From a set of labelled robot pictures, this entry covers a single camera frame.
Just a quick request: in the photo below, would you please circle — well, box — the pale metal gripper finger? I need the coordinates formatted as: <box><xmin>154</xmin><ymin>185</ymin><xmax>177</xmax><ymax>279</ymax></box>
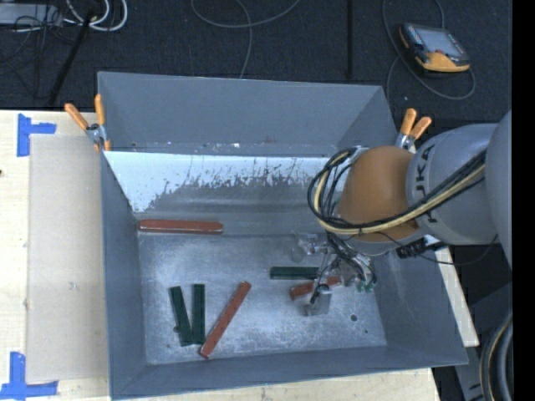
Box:
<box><xmin>290</xmin><ymin>232</ymin><xmax>330</xmax><ymax>264</ymax></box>
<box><xmin>302</xmin><ymin>288</ymin><xmax>334</xmax><ymax>317</ymax></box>

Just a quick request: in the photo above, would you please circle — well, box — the red-brown flat block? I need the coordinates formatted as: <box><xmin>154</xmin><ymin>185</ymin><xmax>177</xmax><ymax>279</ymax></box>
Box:
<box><xmin>198</xmin><ymin>281</ymin><xmax>252</xmax><ymax>360</ymax></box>
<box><xmin>137</xmin><ymin>218</ymin><xmax>224</xmax><ymax>236</ymax></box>
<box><xmin>289</xmin><ymin>277</ymin><xmax>342</xmax><ymax>302</ymax></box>

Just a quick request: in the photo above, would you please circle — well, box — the dark green flat block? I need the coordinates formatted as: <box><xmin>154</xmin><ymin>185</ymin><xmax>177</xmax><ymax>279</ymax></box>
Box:
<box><xmin>269</xmin><ymin>266</ymin><xmax>321</xmax><ymax>281</ymax></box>
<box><xmin>168</xmin><ymin>285</ymin><xmax>195</xmax><ymax>348</ymax></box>
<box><xmin>191</xmin><ymin>283</ymin><xmax>207</xmax><ymax>346</ymax></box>

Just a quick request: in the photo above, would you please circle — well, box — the grey metal bin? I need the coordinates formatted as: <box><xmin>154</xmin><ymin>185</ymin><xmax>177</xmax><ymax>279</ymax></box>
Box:
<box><xmin>96</xmin><ymin>71</ymin><xmax>470</xmax><ymax>400</ymax></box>

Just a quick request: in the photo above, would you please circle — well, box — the pale flat board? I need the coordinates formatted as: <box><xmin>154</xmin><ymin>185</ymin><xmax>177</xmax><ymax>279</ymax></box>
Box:
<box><xmin>24</xmin><ymin>134</ymin><xmax>110</xmax><ymax>386</ymax></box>

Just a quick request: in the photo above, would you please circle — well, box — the black cylinder on white bracket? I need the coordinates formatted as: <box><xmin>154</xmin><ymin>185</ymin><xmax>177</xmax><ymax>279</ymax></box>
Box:
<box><xmin>395</xmin><ymin>236</ymin><xmax>445</xmax><ymax>261</ymax></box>

